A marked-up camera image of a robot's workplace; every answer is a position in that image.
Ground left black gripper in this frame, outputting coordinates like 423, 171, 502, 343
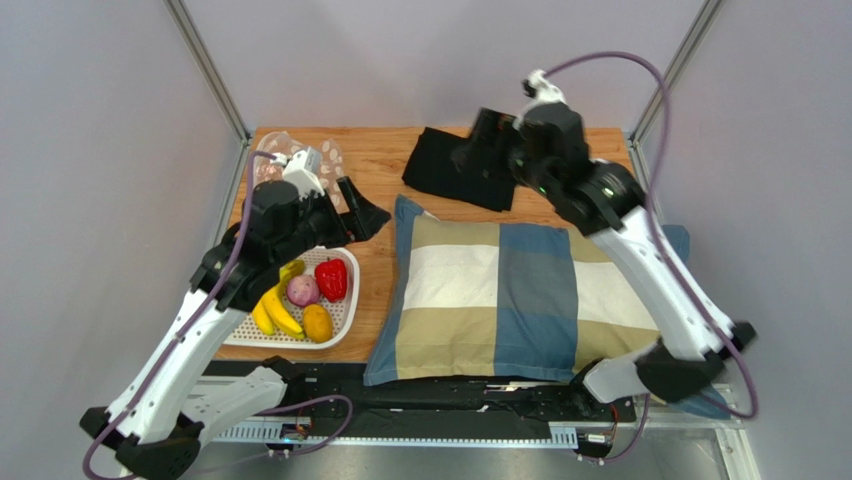
272, 176, 391, 268

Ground red fake fruit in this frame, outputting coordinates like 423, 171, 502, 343
314, 259, 348, 303

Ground purple fake onion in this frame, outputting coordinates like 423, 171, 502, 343
286, 274, 320, 307

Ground orange fake mango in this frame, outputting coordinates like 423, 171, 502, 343
302, 304, 334, 343

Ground clear zip top bag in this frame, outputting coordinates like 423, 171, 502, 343
253, 131, 348, 213

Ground yellow fake bananas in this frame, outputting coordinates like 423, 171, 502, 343
251, 259, 306, 340

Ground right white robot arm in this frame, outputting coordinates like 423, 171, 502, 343
451, 103, 757, 403

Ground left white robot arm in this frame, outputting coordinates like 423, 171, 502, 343
80, 177, 391, 479

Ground black folded cloth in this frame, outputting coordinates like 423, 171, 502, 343
402, 127, 515, 212

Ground white perforated plastic basket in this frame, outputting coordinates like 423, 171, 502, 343
224, 247, 360, 350

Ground plaid checkered pillow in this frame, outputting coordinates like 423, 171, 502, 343
364, 194, 735, 421

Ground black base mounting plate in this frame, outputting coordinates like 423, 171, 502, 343
199, 359, 637, 441

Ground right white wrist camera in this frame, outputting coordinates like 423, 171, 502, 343
522, 69, 565, 112

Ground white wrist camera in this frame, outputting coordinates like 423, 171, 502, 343
270, 147, 326, 200
522, 69, 565, 112

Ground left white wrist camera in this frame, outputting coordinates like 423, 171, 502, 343
270, 147, 326, 200

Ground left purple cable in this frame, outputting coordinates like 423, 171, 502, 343
81, 150, 356, 480

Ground purple cable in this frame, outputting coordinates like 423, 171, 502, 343
81, 150, 356, 480
542, 51, 760, 464

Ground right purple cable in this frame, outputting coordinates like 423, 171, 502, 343
542, 51, 760, 464

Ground aluminium frame rail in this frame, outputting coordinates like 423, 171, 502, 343
215, 364, 758, 479

